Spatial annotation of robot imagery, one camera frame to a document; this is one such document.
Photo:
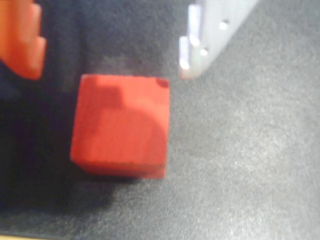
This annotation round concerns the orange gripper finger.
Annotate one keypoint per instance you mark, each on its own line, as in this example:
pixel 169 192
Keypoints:
pixel 20 37

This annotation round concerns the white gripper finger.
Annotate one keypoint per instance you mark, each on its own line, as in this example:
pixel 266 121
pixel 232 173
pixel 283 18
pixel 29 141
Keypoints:
pixel 215 30

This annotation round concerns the red cube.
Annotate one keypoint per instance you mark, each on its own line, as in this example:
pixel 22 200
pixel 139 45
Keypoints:
pixel 120 125

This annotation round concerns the black felt mat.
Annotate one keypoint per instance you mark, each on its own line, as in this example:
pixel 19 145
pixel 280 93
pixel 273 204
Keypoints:
pixel 237 150

